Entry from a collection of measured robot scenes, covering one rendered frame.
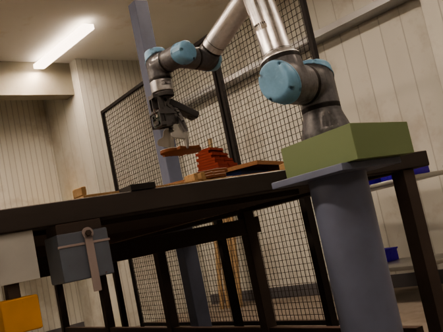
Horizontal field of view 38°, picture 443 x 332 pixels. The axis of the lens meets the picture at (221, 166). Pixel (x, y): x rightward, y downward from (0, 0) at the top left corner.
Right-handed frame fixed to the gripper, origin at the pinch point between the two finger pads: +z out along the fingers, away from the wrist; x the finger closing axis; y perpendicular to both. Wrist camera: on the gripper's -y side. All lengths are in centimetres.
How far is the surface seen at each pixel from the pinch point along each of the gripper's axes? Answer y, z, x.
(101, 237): 44, 25, 27
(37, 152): -142, -120, -582
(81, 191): 41.5, 10.2, 12.0
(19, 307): 68, 37, 28
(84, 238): 49, 24, 27
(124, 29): -200, -207, -402
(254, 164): -55, 3, -36
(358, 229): -19, 37, 53
